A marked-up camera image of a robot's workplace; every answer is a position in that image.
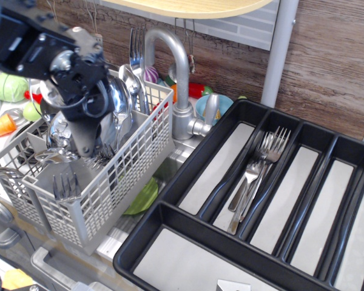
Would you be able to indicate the purple toy onion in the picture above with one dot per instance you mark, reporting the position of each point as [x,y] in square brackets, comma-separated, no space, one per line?
[151,74]

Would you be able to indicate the steel fork mid basket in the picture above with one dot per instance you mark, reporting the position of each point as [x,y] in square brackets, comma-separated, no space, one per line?
[101,159]

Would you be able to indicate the large shiny steel spoon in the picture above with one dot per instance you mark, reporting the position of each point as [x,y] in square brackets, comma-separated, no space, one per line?
[59,133]

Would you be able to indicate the black cutlery tray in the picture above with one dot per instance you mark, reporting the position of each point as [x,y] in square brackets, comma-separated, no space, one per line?
[304,229]

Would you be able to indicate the grey plastic cutlery basket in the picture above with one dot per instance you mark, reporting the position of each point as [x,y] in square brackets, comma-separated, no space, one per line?
[106,193]

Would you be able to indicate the tall steel spoon centre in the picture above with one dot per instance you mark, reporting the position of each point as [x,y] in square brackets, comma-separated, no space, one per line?
[122,113]

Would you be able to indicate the light green toy apple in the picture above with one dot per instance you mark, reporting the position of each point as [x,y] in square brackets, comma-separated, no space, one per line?
[32,111]

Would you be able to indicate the steel fork in tray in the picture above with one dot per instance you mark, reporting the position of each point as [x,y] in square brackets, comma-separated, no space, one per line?
[251,173]
[270,151]

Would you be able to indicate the orange toy carrot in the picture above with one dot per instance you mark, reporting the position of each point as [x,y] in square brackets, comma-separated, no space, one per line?
[7,124]

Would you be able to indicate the steel spoon left edge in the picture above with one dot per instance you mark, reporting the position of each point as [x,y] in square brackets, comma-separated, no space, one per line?
[10,173]

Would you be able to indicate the light blue bowl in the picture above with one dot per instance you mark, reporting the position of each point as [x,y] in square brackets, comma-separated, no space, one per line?
[225,104]

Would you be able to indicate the green toy leaf in sink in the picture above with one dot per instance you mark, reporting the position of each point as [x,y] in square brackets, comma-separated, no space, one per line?
[144,199]

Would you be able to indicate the steel spoon back basket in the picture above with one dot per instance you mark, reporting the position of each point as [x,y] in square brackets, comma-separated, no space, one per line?
[133,86]

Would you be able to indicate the grey metal pole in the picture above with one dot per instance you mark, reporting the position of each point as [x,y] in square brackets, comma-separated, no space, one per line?
[286,19]

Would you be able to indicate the silver curved faucet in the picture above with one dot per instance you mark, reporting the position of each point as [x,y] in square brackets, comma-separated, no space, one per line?
[184,123]

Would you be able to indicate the red toy pepper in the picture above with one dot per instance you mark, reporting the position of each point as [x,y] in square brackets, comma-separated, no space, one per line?
[196,90]

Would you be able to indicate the lower steel fork in tray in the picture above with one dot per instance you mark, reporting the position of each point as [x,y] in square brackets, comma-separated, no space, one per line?
[251,173]

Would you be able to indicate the steel spoon lying sideways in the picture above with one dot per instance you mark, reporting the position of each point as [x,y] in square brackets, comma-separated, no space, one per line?
[56,155]

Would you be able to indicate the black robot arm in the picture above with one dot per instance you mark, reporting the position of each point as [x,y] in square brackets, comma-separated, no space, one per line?
[21,22]

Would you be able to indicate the green toy cabbage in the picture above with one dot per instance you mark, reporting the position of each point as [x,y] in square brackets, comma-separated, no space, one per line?
[12,88]

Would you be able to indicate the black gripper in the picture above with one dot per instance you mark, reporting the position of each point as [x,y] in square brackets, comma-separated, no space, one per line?
[73,62]

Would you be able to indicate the yellow toy bottom left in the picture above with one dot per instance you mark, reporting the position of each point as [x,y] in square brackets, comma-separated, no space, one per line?
[15,279]

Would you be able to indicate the upper steel fork in tray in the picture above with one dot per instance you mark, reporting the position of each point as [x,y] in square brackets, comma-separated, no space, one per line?
[270,151]

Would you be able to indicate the steel fork front basket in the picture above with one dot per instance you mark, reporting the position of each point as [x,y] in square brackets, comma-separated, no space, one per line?
[66,187]

